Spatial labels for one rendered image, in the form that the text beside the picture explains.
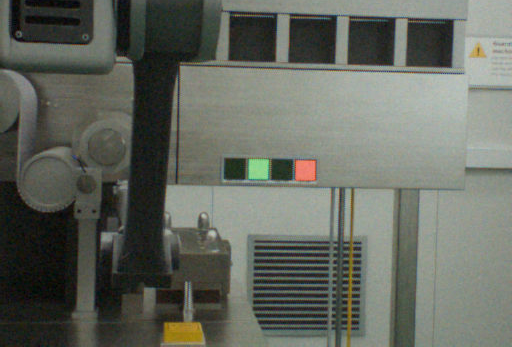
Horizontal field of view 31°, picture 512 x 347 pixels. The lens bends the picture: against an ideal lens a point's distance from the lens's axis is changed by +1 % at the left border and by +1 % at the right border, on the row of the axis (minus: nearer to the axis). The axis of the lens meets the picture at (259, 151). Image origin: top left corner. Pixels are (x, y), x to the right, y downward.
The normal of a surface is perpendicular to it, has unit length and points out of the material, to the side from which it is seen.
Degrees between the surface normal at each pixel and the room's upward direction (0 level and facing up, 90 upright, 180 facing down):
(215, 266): 90
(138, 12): 116
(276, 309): 90
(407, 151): 90
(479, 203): 90
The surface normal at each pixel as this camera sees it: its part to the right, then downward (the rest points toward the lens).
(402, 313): 0.11, 0.06
